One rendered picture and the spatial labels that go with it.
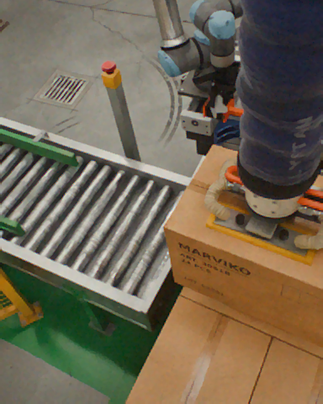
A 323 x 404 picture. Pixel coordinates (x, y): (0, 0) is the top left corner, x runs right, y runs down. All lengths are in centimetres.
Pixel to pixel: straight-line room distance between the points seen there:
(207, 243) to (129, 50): 282
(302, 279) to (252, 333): 55
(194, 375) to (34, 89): 275
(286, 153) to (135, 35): 319
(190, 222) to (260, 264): 26
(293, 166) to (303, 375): 91
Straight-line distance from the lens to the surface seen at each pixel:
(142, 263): 210
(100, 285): 204
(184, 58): 188
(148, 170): 234
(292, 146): 118
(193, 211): 157
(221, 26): 146
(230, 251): 149
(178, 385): 190
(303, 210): 149
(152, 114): 349
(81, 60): 414
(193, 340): 194
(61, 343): 265
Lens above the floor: 237
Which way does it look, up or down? 52 degrees down
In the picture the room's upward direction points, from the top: 12 degrees counter-clockwise
